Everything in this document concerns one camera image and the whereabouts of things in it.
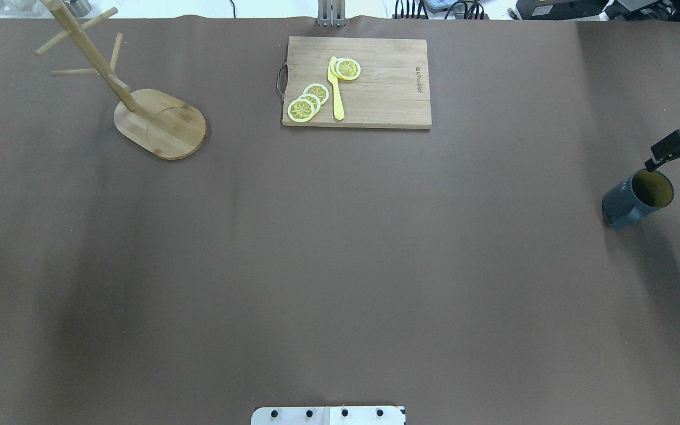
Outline blue mug yellow inside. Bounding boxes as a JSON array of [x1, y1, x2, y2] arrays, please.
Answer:
[[601, 169, 675, 230]]

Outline bamboo mug tree rack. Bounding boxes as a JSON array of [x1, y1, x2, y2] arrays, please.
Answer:
[[35, 1, 207, 161]]

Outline wooden cutting board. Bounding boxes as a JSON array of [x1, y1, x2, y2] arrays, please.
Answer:
[[282, 36, 432, 130]]

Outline lemon slice by knife tip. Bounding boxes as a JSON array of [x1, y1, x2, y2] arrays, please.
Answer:
[[330, 57, 361, 81]]

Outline lemon slice back of stack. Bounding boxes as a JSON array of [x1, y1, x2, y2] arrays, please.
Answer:
[[303, 83, 329, 105]]

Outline lemon slice middle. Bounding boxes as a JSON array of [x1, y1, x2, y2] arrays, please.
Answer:
[[297, 93, 322, 113]]

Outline lemon slice front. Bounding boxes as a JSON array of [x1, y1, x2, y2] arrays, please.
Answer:
[[286, 99, 316, 123]]

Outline metal weight cylinder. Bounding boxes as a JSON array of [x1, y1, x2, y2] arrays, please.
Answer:
[[62, 0, 92, 18]]

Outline aluminium frame post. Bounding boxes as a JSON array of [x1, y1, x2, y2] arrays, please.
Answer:
[[318, 0, 347, 28]]

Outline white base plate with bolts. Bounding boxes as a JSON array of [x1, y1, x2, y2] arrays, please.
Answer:
[[250, 406, 407, 424]]

